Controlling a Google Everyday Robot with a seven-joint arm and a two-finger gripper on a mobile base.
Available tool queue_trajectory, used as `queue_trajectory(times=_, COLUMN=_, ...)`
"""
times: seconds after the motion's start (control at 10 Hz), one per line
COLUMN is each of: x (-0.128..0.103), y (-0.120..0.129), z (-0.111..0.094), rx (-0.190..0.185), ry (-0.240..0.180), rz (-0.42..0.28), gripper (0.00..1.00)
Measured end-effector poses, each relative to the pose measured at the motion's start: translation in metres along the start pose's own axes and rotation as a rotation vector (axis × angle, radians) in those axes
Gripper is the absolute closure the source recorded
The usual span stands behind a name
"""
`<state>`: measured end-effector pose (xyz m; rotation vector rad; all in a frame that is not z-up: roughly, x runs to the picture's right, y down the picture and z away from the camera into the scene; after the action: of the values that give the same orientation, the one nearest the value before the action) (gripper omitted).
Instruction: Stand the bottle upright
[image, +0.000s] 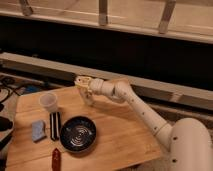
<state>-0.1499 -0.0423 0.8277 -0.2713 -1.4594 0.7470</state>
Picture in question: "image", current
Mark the white and yellow gripper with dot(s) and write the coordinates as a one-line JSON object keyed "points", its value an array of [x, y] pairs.
{"points": [[83, 82]]}

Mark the clear plastic cup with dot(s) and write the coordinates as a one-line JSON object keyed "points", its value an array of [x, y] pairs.
{"points": [[49, 102]]}

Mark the black round bowl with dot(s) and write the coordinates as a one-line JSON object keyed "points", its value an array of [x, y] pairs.
{"points": [[78, 134]]}

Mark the blue object on floor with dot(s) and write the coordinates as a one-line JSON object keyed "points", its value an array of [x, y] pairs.
{"points": [[31, 89]]}

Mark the black and white striped case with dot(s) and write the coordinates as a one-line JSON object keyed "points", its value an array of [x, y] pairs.
{"points": [[55, 126]]}

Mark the wooden board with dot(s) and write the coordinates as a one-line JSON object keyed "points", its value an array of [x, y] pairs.
{"points": [[122, 139]]}

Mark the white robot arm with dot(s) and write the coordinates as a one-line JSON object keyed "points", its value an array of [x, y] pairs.
{"points": [[188, 140]]}

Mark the white metal rail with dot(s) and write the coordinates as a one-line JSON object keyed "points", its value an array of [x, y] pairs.
{"points": [[149, 88]]}

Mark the blue sponge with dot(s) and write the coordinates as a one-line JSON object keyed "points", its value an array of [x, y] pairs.
{"points": [[38, 130]]}

